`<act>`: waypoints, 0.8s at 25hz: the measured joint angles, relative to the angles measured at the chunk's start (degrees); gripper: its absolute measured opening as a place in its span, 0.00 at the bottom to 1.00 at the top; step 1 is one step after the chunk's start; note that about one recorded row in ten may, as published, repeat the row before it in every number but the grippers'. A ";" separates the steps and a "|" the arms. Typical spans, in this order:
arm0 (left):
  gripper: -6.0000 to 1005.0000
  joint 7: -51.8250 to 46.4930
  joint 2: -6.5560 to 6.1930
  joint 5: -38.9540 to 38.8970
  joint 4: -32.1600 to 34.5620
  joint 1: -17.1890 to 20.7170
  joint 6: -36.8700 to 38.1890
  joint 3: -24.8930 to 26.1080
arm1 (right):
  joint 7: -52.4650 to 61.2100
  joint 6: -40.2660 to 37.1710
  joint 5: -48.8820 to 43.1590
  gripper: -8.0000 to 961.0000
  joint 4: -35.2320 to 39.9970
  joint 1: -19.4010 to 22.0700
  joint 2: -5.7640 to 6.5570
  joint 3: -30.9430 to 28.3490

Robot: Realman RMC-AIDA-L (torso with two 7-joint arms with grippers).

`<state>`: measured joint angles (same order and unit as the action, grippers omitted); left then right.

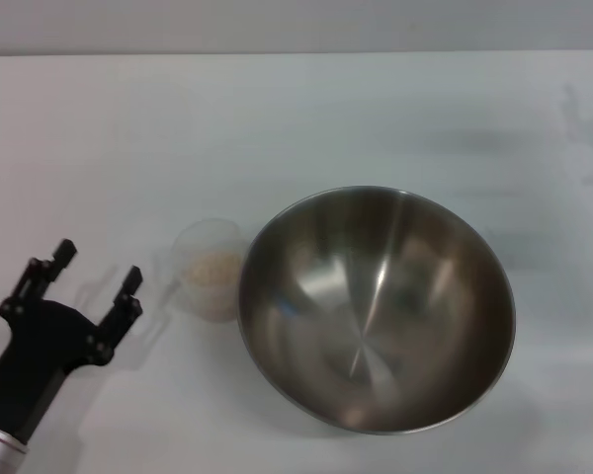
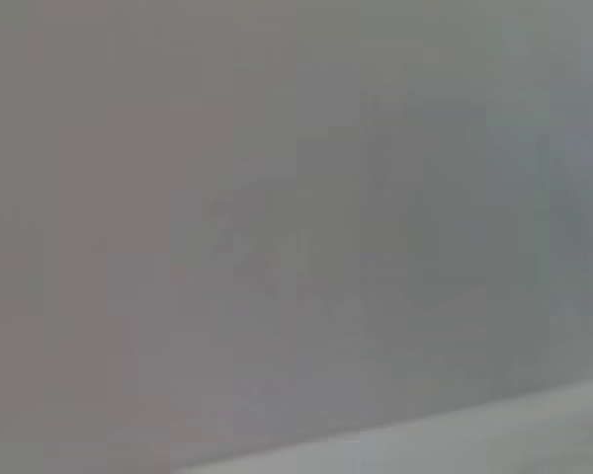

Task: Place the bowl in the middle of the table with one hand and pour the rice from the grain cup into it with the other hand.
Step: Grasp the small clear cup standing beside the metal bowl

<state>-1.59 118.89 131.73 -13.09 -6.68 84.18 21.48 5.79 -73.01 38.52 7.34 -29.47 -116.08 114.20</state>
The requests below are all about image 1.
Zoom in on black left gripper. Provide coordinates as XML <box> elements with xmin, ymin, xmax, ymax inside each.
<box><xmin>0</xmin><ymin>239</ymin><xmax>144</xmax><ymax>443</ymax></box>

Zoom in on stainless steel mixing bowl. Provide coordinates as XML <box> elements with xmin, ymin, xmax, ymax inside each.
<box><xmin>236</xmin><ymin>185</ymin><xmax>517</xmax><ymax>436</ymax></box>

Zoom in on rice grains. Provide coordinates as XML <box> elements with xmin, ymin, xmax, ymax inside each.
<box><xmin>183</xmin><ymin>250</ymin><xmax>243</xmax><ymax>322</ymax></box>

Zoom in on clear plastic measuring cup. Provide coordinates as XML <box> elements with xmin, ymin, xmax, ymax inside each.
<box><xmin>155</xmin><ymin>218</ymin><xmax>252</xmax><ymax>325</ymax></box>

